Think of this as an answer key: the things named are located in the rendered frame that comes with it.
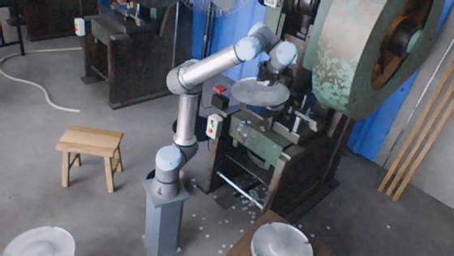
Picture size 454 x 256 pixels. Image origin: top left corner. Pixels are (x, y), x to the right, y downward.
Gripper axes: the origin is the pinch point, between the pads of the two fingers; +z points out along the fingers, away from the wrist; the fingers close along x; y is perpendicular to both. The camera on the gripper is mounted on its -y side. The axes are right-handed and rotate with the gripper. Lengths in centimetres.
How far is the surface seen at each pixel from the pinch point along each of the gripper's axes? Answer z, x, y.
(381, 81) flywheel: 5, -8, -62
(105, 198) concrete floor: 89, 58, 79
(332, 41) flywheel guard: -34.4, -6.1, -15.6
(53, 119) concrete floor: 148, -1, 136
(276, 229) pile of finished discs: 24, 68, -14
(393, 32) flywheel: -26, -18, -48
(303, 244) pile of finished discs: 19, 74, -26
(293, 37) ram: 11.6, -29.5, -16.8
